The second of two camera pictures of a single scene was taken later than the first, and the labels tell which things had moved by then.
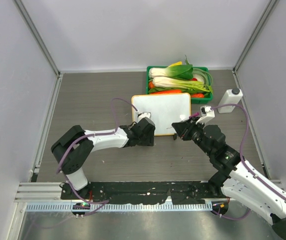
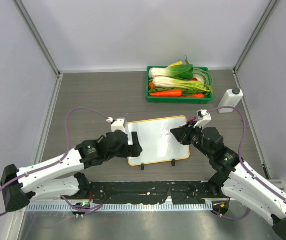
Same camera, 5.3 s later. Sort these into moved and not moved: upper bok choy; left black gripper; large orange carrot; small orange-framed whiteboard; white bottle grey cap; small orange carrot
Moved: small orange-framed whiteboard; left black gripper
Not moved: white bottle grey cap; upper bok choy; large orange carrot; small orange carrot
